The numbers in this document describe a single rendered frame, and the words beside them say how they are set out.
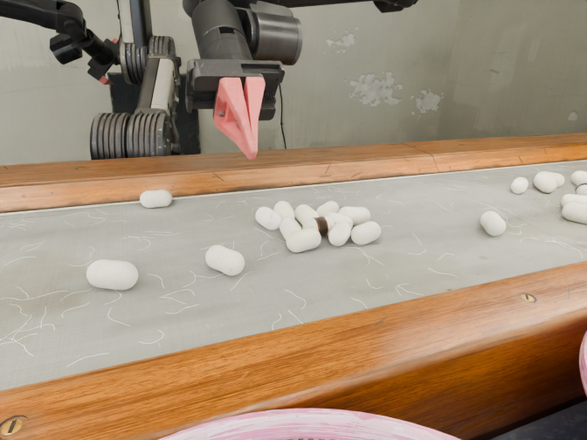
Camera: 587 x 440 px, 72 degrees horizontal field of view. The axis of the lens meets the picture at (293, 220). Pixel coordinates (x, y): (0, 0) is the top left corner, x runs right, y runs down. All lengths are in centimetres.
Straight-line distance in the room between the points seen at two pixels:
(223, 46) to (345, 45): 220
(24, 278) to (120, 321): 11
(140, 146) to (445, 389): 62
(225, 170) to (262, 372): 36
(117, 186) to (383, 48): 238
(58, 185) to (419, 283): 40
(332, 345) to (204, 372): 7
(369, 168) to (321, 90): 201
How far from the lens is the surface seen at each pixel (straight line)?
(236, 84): 43
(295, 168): 57
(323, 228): 40
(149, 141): 75
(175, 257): 38
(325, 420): 20
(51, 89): 248
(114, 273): 33
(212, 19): 51
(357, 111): 273
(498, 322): 29
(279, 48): 53
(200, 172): 54
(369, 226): 40
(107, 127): 77
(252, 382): 22
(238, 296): 32
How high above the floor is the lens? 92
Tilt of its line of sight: 23 degrees down
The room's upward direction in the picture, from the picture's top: 2 degrees clockwise
